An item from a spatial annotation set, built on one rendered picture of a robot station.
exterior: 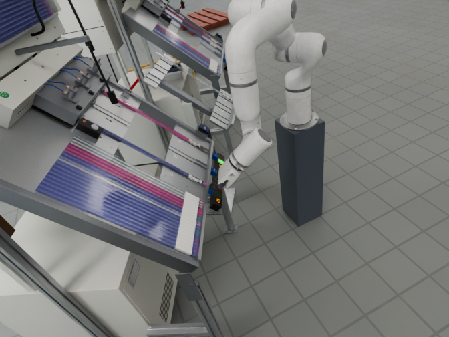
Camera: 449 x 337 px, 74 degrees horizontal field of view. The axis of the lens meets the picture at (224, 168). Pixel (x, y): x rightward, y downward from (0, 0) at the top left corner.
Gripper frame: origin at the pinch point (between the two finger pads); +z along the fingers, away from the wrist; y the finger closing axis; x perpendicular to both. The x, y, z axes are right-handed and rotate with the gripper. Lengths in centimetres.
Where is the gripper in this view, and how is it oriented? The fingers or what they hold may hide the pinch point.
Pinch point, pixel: (214, 185)
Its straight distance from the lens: 125.0
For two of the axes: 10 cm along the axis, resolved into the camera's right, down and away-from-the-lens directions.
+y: 0.4, -6.5, 7.6
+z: -5.8, 6.0, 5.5
